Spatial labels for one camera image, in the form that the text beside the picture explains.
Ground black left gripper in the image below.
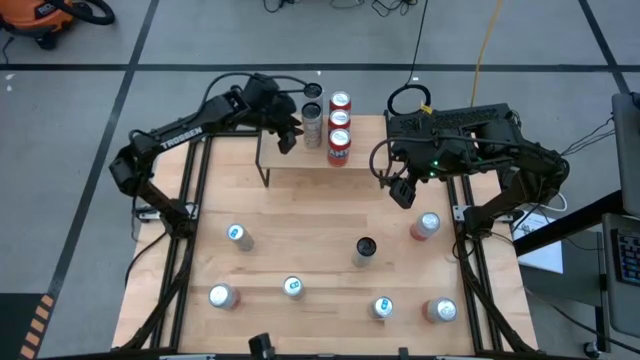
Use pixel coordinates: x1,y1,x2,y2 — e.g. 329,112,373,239
239,74,305,155

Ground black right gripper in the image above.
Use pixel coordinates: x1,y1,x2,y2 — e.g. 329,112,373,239
388,147,444,210

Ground orange Fanta strawberry soda can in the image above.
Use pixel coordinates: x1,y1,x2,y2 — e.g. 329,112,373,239
326,127,353,169
327,108,352,132
328,89,353,114

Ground silver blue slim energy can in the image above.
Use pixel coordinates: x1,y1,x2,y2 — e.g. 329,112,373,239
368,295,396,321
225,222,255,252
282,275,306,300

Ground wooden shelf black legs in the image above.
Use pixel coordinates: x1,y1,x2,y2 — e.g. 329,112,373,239
254,113,394,190

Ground white pink soda can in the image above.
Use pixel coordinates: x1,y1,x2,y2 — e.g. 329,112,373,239
421,296,459,324
207,282,242,311
409,211,442,242

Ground black perforated computer case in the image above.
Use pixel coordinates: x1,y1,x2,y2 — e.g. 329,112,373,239
388,102,526,151

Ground white paper sheet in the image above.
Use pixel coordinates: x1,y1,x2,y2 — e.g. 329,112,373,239
512,209,565,275

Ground black desk bar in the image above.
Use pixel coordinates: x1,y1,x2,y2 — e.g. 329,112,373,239
512,189,626,257

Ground black round object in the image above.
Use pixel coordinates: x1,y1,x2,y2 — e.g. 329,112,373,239
248,332,276,360

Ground grey monitor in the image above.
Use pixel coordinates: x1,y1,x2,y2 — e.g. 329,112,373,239
610,92,640,204

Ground black keyboard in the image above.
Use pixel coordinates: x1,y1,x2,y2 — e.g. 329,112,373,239
610,227,640,289

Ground grey keyboard tray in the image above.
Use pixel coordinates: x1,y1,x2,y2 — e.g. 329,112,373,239
602,212,640,339

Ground orange shop vacuum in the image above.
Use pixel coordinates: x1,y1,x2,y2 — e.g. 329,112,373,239
0,0,76,51

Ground black orange striped mat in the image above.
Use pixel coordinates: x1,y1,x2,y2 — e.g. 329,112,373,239
0,292,56,360

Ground black floor cable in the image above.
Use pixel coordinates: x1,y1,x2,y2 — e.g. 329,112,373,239
369,0,420,16
262,0,301,14

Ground black hanging cable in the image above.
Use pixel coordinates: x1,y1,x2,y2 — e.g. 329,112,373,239
387,0,434,119

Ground yellow hanging cable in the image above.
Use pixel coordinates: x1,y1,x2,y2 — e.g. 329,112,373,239
469,0,504,109

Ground black vacuum hose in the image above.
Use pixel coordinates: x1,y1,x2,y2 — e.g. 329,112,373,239
47,0,117,26

